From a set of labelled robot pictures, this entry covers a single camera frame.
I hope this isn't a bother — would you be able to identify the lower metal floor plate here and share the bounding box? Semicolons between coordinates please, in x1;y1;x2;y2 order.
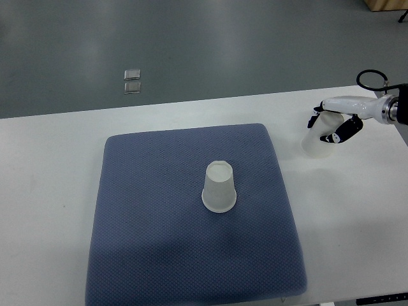
124;81;141;94

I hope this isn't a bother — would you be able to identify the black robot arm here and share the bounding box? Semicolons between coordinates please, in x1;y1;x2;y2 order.
307;84;407;143

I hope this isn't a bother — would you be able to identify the upper metal floor plate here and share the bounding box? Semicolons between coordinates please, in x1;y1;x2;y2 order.
124;69;141;80

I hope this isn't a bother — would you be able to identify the black tripod leg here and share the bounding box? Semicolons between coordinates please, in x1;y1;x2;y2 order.
398;10;408;23

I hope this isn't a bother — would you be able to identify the black table control panel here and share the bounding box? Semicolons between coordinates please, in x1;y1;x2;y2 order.
356;293;407;305

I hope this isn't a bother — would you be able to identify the white paper cup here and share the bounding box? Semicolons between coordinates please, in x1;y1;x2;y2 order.
300;112;344;158
201;161;237;214

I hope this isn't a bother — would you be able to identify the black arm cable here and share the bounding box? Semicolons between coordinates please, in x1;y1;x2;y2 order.
356;69;390;96

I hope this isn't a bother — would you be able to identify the wooden box corner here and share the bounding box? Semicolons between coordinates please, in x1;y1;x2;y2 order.
364;0;407;12

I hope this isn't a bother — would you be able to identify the metal floor plate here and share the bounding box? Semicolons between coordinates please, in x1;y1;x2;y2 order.
124;69;141;80
124;81;141;94

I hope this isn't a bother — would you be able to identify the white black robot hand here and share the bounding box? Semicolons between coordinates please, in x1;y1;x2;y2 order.
307;95;391;143

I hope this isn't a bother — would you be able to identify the blue grey cushion mat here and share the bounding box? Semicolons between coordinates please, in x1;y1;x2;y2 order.
85;124;307;305

